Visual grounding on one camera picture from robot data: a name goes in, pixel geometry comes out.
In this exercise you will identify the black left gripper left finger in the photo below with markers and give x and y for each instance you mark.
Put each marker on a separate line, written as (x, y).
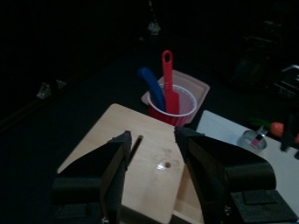
(113, 175)

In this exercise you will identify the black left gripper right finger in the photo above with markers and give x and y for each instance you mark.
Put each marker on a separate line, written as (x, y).
(226, 175)

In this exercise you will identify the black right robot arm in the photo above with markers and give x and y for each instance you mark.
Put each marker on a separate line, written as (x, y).
(269, 73)

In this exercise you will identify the light wooden drawer box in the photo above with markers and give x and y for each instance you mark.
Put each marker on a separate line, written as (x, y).
(150, 163)

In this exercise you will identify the white board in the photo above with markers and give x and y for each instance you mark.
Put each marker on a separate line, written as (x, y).
(249, 163)

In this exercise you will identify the orange toy carrot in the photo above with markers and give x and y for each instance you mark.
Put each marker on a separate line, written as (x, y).
(274, 128)

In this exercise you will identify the red plastic cup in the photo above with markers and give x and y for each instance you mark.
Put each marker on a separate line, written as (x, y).
(177, 109)

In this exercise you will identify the blue plastic utensil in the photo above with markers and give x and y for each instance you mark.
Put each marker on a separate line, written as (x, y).
(153, 86)

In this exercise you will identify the pink translucent plastic container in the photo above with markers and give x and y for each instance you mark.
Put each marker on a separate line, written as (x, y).
(192, 84)

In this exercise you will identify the red plastic knife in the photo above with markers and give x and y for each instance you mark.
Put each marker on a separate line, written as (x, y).
(170, 84)

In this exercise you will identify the silver corner bracket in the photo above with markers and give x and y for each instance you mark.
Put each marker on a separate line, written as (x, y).
(43, 91)
(154, 27)

